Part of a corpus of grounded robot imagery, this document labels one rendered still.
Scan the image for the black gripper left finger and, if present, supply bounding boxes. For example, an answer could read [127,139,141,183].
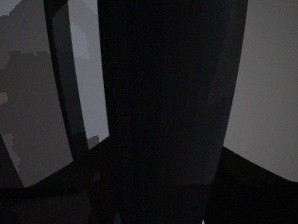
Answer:
[0,136,118,224]

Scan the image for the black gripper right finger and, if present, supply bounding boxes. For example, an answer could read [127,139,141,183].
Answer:
[204,145,298,224]

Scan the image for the black flat mat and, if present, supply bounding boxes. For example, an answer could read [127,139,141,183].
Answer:
[0,135,24,189]

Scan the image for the beige square tile with dark square centre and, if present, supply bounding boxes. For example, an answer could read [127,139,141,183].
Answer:
[114,212,121,224]

